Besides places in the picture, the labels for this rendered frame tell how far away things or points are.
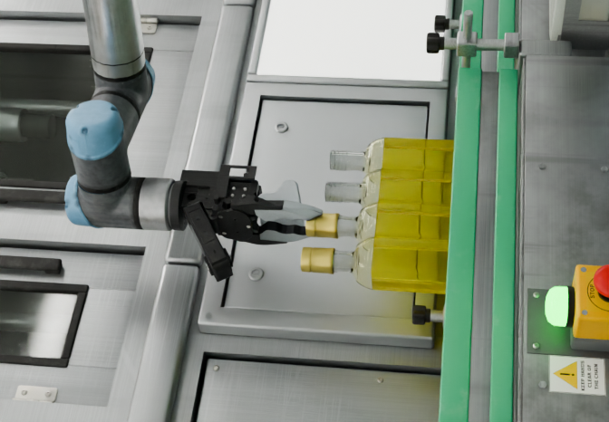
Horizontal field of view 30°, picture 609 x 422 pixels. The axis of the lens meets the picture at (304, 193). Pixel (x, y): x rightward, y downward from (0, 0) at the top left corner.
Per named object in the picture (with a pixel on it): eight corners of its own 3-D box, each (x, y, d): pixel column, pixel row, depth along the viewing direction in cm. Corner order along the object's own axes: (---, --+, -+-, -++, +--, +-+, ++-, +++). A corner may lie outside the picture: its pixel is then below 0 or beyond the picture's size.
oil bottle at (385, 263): (511, 264, 154) (354, 255, 157) (514, 242, 150) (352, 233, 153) (510, 300, 151) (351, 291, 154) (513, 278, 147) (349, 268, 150)
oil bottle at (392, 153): (513, 165, 165) (365, 158, 168) (516, 140, 160) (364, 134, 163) (512, 196, 161) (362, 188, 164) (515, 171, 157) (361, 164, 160)
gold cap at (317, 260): (332, 273, 152) (299, 272, 153) (334, 273, 155) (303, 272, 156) (333, 247, 152) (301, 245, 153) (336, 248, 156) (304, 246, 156)
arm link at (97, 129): (79, 81, 159) (92, 143, 166) (53, 129, 150) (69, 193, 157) (133, 83, 158) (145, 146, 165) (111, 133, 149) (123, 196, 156)
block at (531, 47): (565, 82, 161) (515, 81, 162) (572, 35, 154) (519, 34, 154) (565, 101, 159) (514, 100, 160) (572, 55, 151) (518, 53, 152)
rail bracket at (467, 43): (513, 90, 163) (426, 87, 165) (522, 5, 150) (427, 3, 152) (513, 106, 162) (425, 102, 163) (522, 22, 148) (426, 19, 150)
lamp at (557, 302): (570, 300, 128) (543, 298, 128) (575, 278, 124) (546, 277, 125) (571, 335, 125) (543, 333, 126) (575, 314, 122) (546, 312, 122)
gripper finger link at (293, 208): (322, 172, 157) (257, 176, 159) (316, 207, 153) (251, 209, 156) (326, 186, 159) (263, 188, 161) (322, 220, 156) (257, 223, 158)
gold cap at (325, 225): (340, 223, 160) (309, 221, 160) (339, 207, 157) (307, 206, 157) (338, 244, 157) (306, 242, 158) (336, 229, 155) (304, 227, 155)
